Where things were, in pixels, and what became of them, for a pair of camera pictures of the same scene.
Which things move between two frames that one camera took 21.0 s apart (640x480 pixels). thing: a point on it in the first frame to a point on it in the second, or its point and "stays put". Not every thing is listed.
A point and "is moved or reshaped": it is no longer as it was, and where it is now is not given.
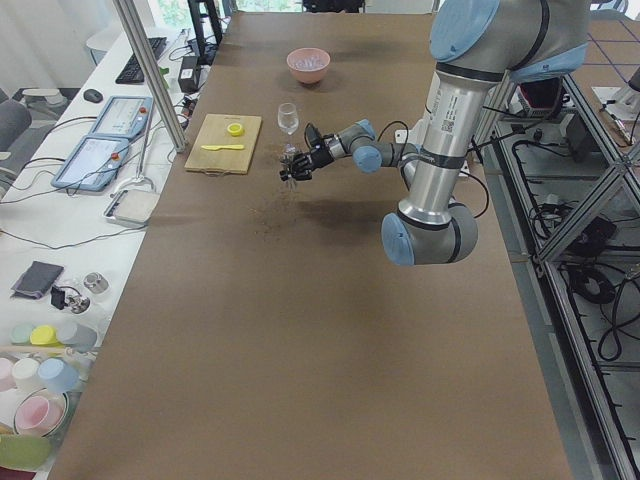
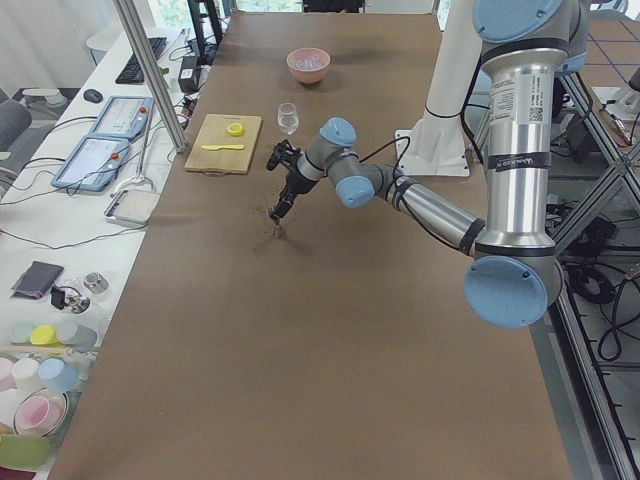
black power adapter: (188, 76) stays put
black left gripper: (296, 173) to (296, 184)
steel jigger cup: (286, 164) is moved or reshaped
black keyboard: (132, 73) stays put
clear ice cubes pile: (310, 63) stays put
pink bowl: (309, 65) stays put
